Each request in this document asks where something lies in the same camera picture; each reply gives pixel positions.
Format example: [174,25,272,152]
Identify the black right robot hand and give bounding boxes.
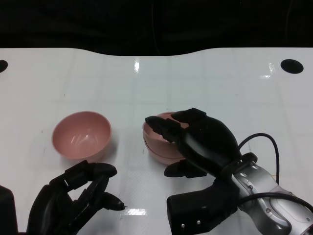
[144,107,243,179]

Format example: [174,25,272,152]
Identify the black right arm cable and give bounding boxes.
[238,133,313,213]

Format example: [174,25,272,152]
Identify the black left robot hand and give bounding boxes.
[25,160,128,235]

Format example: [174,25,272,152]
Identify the black left wrist camera housing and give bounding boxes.
[0,185,19,235]

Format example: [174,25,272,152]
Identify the thin hanging background cable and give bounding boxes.
[150,0,161,56]

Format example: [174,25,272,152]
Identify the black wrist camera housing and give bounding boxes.
[166,180,243,235]
[0,185,19,235]

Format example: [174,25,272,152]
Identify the pink plastic bowl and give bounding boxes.
[51,111,112,164]
[144,139,188,165]
[142,112,190,157]

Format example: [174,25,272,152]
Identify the black right wrist camera housing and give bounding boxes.
[166,180,243,235]

